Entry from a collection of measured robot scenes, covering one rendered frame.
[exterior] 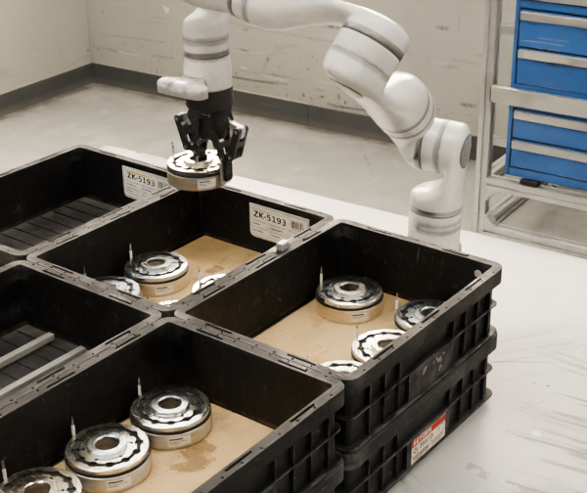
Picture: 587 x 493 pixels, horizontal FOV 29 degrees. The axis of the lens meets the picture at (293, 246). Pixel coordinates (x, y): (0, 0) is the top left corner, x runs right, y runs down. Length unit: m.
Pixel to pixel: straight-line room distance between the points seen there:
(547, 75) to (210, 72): 1.93
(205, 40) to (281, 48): 3.34
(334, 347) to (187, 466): 0.34
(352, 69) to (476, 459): 0.58
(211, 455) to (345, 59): 0.54
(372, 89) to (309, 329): 0.39
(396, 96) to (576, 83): 1.90
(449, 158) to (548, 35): 1.65
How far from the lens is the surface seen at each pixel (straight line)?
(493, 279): 1.65
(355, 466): 1.46
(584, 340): 1.97
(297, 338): 1.67
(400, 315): 1.67
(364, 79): 1.51
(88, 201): 2.19
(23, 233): 2.08
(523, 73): 3.56
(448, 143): 1.89
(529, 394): 1.81
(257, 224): 1.91
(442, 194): 1.92
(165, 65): 5.50
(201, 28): 1.73
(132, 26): 5.58
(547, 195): 3.63
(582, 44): 3.47
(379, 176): 4.50
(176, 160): 1.85
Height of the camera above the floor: 1.66
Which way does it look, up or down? 25 degrees down
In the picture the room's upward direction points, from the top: 1 degrees counter-clockwise
